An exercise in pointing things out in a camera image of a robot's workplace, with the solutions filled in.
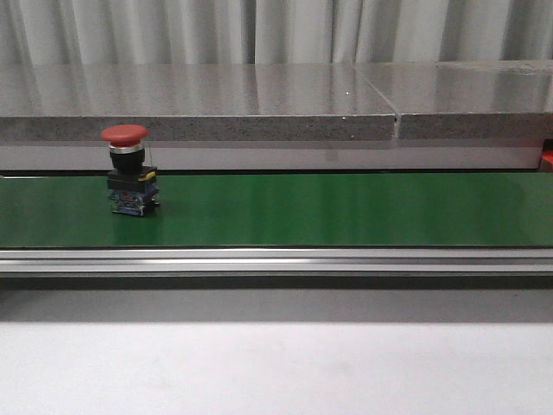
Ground white pleated curtain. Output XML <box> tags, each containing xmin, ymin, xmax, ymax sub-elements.
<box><xmin>1</xmin><ymin>1</ymin><xmax>552</xmax><ymax>65</ymax></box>

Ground aluminium conveyor side rail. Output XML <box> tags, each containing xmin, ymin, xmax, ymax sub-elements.
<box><xmin>1</xmin><ymin>247</ymin><xmax>552</xmax><ymax>278</ymax></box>

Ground red object at edge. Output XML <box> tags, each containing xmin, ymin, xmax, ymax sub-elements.
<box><xmin>538</xmin><ymin>150</ymin><xmax>553</xmax><ymax>173</ymax></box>

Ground grey stone slab right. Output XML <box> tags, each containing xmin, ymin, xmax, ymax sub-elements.
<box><xmin>354</xmin><ymin>61</ymin><xmax>552</xmax><ymax>146</ymax></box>

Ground white cabinet front panel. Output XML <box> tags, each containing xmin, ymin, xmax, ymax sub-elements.
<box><xmin>1</xmin><ymin>140</ymin><xmax>543</xmax><ymax>171</ymax></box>

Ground grey stone countertop slab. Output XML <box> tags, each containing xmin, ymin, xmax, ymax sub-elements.
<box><xmin>1</xmin><ymin>64</ymin><xmax>395</xmax><ymax>144</ymax></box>

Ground green conveyor belt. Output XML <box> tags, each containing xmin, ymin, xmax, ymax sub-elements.
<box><xmin>1</xmin><ymin>172</ymin><xmax>552</xmax><ymax>248</ymax></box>

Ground red mushroom push button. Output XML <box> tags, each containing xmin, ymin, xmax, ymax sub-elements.
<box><xmin>101</xmin><ymin>124</ymin><xmax>159</xmax><ymax>217</ymax></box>

